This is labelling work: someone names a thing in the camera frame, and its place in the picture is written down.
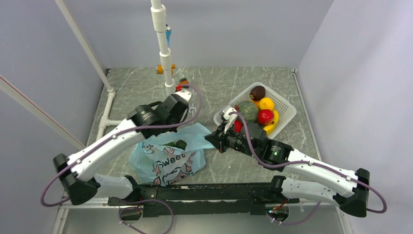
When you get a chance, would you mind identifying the blue handled tool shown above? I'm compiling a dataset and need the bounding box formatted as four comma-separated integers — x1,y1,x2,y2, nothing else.
165,24,172,47

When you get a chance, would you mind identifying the yellow fake lemon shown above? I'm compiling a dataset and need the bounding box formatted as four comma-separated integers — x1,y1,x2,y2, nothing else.
259,97,275,111

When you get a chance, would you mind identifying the white pvc pipe frame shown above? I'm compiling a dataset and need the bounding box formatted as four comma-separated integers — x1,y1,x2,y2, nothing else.
0,0,175,149

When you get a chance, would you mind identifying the fake orange in basket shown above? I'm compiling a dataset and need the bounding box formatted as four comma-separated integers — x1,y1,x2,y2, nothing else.
250,99,260,110

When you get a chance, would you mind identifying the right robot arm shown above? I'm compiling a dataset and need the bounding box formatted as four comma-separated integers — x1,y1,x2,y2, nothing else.
205,123,370,217

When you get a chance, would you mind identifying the red fake apple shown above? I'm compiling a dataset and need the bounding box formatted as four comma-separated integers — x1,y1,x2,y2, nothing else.
234,120,243,133

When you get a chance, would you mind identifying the green fake melon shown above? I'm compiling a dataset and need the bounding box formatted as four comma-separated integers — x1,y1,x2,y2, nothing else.
236,100,259,122

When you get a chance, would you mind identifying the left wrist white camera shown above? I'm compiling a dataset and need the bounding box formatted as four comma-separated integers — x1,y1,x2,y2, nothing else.
174,85,192,103

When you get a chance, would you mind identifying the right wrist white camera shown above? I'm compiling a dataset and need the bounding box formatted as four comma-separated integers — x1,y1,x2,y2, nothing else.
222,105,238,134

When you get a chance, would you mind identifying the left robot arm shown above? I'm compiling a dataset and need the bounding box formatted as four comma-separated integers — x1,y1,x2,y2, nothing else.
53,90,192,205

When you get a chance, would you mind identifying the wrist white camera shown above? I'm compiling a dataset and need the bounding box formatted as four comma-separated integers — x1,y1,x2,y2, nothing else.
222,105,238,134
174,85,192,103

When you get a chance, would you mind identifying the red fake pomegranate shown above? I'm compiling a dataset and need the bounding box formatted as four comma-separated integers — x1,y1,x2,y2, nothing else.
257,109,274,125

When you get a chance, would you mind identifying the yellow fake banana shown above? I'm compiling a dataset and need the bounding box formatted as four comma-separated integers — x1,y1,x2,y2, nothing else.
263,109,279,135

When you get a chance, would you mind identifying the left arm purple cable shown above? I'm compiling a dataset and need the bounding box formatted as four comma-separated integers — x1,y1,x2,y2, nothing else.
40,84,202,234

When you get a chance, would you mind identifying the silver wrench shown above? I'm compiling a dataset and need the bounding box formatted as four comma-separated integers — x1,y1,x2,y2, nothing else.
188,105,197,116

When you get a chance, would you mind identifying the dark brown fake fruit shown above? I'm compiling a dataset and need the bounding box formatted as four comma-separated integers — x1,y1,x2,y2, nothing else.
249,85,266,101

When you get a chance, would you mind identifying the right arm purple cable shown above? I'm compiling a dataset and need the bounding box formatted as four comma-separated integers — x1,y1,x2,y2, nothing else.
230,111,388,226

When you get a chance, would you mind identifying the light blue plastic bag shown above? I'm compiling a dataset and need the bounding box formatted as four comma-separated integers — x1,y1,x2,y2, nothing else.
129,123,214,186

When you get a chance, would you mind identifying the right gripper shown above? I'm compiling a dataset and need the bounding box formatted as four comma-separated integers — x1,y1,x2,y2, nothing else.
205,120,259,158

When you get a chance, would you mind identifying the orange black small brush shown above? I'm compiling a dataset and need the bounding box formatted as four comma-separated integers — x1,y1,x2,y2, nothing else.
179,78,189,85

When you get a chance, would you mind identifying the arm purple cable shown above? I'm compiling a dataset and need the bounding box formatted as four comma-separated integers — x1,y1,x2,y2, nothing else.
230,111,388,226
40,84,202,234

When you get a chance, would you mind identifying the white plastic basket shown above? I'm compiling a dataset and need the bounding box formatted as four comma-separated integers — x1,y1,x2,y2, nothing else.
213,82,297,139

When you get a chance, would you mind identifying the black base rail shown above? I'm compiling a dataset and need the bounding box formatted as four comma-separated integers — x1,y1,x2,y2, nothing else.
108,182,300,220

